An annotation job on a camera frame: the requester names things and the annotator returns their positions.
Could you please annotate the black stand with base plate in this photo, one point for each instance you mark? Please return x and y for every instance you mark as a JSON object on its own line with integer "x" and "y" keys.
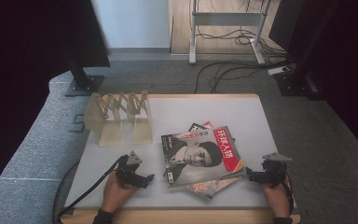
{"x": 295, "y": 84}
{"x": 84, "y": 85}

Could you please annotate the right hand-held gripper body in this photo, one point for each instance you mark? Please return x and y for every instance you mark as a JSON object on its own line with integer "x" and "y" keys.
{"x": 273, "y": 174}

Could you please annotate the person's left hand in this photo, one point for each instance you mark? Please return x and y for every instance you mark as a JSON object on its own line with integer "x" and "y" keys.
{"x": 115, "y": 194}

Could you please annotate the white power strip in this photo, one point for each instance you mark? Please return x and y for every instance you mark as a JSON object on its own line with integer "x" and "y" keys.
{"x": 278, "y": 70}

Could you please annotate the portrait cover magazine red banner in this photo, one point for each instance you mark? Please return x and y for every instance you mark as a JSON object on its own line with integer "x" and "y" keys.
{"x": 199, "y": 155}

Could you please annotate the white metal desk frame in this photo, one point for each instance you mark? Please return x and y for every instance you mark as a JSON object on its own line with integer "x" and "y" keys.
{"x": 227, "y": 18}

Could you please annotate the beige expandable book rack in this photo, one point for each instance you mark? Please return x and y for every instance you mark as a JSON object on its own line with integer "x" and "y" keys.
{"x": 112, "y": 137}

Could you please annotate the black curtain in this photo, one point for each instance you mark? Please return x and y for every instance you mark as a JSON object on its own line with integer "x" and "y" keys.
{"x": 354, "y": 77}
{"x": 18, "y": 62}

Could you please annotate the person's right hand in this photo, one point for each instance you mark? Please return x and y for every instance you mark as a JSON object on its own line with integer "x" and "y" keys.
{"x": 279, "y": 199}

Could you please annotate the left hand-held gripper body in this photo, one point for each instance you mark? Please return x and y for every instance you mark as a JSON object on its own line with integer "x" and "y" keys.
{"x": 126, "y": 174}

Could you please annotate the red orange cover magazine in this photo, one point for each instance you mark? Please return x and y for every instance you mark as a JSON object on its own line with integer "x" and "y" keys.
{"x": 203, "y": 190}

